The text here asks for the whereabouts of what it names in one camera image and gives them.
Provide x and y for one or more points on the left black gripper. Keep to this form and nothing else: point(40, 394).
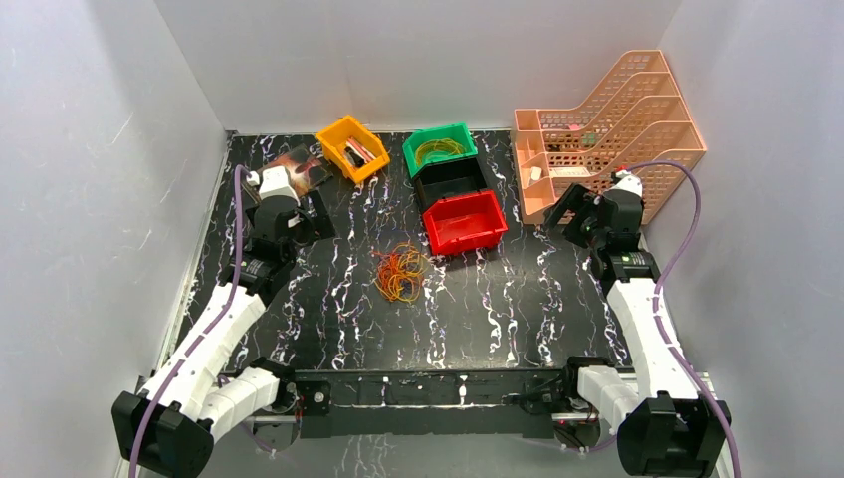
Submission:
point(316, 220)

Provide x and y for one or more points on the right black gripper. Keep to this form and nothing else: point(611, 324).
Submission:
point(576, 199)

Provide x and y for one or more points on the black plastic bin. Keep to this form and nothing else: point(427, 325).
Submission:
point(448, 179)

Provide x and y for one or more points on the red plastic bin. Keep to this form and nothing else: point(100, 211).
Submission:
point(466, 222)

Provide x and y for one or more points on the green plastic bin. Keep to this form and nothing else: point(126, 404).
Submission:
point(437, 144)

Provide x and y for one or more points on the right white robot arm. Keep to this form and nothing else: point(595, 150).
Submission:
point(663, 424)

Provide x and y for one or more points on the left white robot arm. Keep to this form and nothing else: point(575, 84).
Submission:
point(171, 425)

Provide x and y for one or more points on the dark paperback book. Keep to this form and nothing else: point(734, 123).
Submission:
point(307, 172)

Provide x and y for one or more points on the markers in yellow bin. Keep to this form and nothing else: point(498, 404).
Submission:
point(356, 153)

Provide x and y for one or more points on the yellow plastic bin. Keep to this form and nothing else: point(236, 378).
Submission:
point(332, 141)

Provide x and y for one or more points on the peach plastic file rack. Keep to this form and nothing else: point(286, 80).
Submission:
point(636, 115)

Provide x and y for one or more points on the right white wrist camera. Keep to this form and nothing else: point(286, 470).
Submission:
point(625, 180)

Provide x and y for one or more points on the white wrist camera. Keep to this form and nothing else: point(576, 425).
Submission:
point(625, 180)
point(269, 182)

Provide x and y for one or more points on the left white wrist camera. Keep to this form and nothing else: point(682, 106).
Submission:
point(269, 182)

